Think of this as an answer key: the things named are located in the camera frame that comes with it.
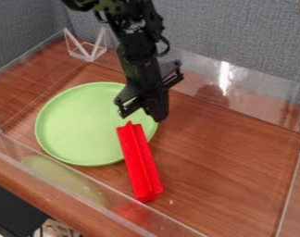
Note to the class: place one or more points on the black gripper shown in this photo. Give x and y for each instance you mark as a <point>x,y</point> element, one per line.
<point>148,81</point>

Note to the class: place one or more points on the green round plate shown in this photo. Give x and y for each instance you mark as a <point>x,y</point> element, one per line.
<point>75,127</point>

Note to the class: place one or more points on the red cross-shaped bar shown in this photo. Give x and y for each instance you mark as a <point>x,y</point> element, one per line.
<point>140,166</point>

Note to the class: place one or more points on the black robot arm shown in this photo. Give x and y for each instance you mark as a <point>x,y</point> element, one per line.
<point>136,26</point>

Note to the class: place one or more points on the clear acrylic enclosure wall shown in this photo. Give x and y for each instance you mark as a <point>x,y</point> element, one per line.
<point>226,150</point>

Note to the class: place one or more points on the clear acrylic corner bracket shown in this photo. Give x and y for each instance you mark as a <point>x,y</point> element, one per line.
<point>83,50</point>

